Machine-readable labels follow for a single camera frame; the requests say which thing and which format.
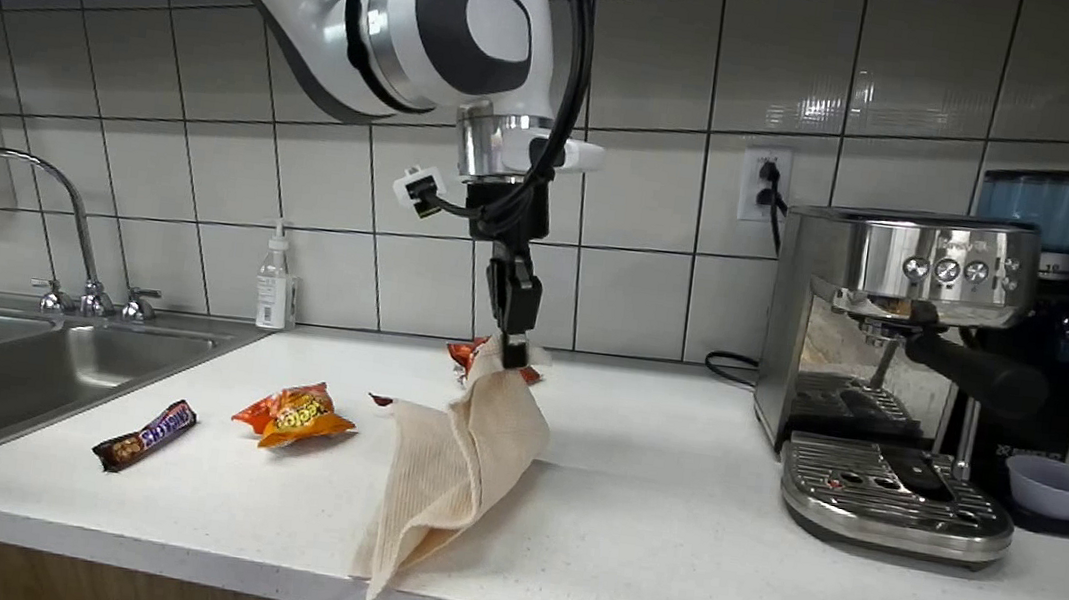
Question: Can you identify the beige cloth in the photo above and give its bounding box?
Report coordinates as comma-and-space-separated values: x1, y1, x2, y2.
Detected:
346, 322, 563, 600

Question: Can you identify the red snack bag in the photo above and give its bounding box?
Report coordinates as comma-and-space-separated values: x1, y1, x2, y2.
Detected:
442, 332, 549, 391

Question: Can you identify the clear pump bottle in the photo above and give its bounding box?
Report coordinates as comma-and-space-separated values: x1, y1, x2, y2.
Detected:
251, 216, 308, 333

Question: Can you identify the orange snack bag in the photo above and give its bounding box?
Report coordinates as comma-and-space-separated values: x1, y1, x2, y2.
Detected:
227, 372, 363, 460

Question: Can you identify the tap lever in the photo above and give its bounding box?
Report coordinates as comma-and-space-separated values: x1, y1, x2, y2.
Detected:
120, 284, 164, 325
27, 275, 77, 315

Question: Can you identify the steel espresso machine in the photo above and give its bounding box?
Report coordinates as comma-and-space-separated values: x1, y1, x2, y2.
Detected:
735, 194, 1069, 578

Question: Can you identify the brown candy bar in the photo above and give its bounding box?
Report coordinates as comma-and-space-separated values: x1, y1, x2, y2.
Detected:
89, 389, 201, 483

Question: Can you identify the chrome tap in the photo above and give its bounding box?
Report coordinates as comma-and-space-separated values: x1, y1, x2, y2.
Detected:
0, 146, 135, 320

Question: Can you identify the steel sink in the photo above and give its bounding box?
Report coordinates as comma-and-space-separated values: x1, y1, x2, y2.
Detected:
0, 293, 272, 501

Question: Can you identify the small pale cup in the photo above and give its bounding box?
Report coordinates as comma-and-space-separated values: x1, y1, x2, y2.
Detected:
999, 452, 1069, 522

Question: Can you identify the white wall socket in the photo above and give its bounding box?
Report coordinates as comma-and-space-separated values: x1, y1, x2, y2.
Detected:
735, 143, 796, 227

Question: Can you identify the black cable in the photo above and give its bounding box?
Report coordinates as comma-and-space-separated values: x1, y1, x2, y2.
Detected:
701, 155, 795, 390

